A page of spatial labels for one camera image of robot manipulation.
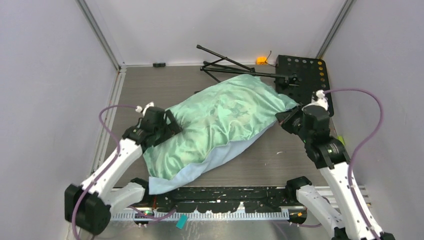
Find black folding stand tripod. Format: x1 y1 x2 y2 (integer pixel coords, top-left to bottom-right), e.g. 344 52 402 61
196 44 301 89

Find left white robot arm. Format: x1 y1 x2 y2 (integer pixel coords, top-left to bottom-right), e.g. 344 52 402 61
64 102 182 240

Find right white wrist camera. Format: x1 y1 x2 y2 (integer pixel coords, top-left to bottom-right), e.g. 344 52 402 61
312 89 329 111

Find teal tape piece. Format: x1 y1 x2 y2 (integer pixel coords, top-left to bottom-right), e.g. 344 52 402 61
175 214 188 230

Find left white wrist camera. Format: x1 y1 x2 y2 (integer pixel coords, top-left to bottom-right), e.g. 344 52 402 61
135 101 155 116

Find black perforated stand plate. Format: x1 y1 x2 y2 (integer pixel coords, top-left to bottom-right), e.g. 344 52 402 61
274 55 330 105

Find small black wall bracket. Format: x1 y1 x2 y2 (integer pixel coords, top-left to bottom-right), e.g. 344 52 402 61
152 62 166 68

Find green small block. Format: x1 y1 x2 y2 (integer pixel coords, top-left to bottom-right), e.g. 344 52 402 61
337 135 345 145

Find slotted cable duct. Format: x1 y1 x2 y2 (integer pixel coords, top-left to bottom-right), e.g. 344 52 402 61
111 209 290 222

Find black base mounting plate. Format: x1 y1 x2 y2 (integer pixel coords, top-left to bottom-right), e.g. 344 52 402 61
133 186 304 214

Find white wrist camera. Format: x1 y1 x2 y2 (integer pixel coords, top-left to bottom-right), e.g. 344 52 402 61
135 101 155 116
312 89 329 111

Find green and blue pillowcase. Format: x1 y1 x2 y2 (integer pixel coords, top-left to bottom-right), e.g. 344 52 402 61
143 74 297 195

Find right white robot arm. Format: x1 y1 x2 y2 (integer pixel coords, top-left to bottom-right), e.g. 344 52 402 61
275 105 395 240

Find orange round object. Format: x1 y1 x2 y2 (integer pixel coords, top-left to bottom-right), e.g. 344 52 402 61
255 56 268 65

